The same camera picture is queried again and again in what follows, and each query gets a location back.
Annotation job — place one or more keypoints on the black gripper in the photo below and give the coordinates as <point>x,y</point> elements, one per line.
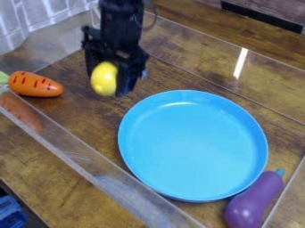
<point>114,42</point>

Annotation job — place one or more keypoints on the yellow toy lemon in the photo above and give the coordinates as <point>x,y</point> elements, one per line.
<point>103,79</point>

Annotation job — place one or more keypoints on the blue round tray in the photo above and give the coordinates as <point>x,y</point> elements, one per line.
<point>193,145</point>

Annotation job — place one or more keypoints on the orange toy carrot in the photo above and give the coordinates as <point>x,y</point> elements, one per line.
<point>29,84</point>

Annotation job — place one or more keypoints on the white checkered curtain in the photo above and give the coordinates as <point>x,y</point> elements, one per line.
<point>24,16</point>

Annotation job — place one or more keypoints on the blue plastic object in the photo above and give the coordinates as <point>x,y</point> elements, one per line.
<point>12,215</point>

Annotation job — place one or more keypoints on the purple toy eggplant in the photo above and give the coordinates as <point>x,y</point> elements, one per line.
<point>246,208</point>

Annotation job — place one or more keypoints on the clear acrylic front wall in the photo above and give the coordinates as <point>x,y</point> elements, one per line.
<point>154,210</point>

